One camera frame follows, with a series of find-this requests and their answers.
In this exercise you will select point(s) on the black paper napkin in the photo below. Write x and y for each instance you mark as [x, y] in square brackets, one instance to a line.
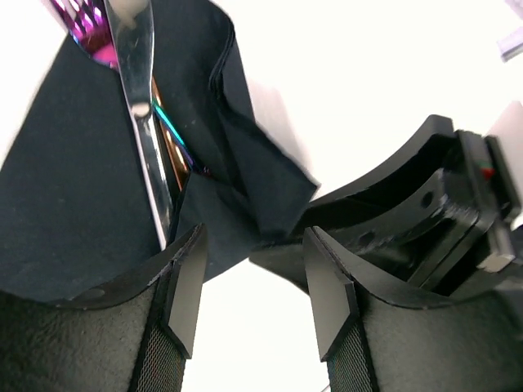
[74, 209]

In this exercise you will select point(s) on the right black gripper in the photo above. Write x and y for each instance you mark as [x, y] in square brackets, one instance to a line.
[436, 214]

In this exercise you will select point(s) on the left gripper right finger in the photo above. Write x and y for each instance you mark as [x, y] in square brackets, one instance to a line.
[378, 333]

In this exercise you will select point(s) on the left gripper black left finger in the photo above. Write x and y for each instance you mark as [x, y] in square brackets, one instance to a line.
[133, 333]

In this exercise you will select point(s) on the iridescent fork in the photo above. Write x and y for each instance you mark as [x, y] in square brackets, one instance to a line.
[87, 23]

